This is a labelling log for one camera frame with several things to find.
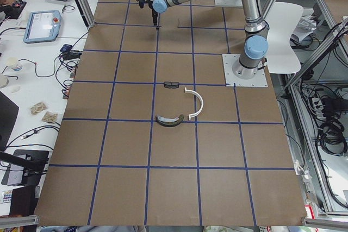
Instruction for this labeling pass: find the blue teach pendant near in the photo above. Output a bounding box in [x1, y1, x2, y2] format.
[23, 10, 61, 43]

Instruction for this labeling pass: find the white curved plastic part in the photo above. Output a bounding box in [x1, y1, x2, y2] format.
[184, 87, 204, 121]

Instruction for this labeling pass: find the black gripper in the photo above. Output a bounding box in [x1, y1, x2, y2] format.
[137, 0, 158, 27]

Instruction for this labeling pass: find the green curved brake shoe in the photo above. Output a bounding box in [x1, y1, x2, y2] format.
[156, 114, 184, 127]

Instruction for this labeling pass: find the white plastic chair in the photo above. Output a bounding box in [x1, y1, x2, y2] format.
[265, 2, 303, 74]

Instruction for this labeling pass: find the dark brake pad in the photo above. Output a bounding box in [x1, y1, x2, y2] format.
[163, 81, 179, 89]

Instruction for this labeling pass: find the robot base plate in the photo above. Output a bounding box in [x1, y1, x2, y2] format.
[222, 54, 268, 87]

